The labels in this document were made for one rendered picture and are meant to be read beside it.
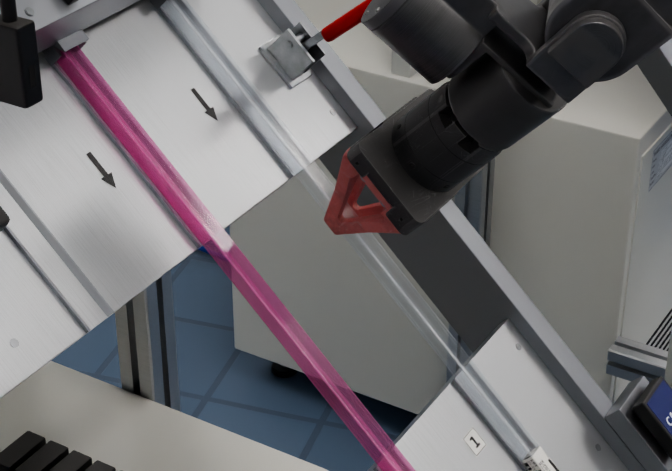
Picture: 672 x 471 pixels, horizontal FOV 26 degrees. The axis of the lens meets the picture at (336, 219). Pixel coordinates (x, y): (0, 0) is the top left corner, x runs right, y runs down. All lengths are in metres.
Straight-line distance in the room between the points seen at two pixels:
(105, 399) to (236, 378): 1.07
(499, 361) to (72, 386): 0.50
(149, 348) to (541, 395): 0.43
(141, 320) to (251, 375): 1.13
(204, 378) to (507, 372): 1.44
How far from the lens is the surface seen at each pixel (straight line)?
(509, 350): 1.08
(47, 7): 0.89
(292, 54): 1.05
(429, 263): 1.10
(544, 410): 1.08
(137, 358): 1.38
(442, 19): 0.86
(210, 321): 2.60
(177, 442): 1.34
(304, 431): 2.34
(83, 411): 1.39
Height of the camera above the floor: 1.46
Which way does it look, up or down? 30 degrees down
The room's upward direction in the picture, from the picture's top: straight up
